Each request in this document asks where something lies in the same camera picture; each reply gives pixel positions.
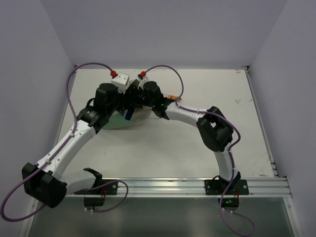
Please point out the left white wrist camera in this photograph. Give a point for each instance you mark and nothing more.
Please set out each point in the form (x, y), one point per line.
(122, 82)

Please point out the blue snack packet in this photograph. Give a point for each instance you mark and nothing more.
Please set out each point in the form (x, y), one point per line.
(128, 113)

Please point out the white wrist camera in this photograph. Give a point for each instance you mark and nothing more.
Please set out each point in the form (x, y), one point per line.
(142, 77)
(122, 82)

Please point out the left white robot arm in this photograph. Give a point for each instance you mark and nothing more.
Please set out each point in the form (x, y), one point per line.
(45, 180)

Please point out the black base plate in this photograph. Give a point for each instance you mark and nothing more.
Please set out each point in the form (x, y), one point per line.
(109, 189)
(213, 186)

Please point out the aluminium mounting rail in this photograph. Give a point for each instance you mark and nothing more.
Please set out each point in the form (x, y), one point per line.
(194, 187)

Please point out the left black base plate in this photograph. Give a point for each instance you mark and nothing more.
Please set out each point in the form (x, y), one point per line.
(109, 189)

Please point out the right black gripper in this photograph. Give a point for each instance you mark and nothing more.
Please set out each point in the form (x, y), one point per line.
(133, 91)

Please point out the green printed paper bag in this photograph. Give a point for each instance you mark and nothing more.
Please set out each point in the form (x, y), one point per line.
(140, 114)

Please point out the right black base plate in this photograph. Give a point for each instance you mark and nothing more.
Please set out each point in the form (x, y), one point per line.
(213, 186)

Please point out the orange snack packet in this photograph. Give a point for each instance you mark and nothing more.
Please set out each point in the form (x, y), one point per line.
(173, 97)

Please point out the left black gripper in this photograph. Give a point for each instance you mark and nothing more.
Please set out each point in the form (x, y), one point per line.
(122, 104)

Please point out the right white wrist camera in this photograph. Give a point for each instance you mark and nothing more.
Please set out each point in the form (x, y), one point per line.
(142, 77)

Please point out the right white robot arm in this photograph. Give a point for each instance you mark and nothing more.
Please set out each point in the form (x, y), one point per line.
(215, 130)

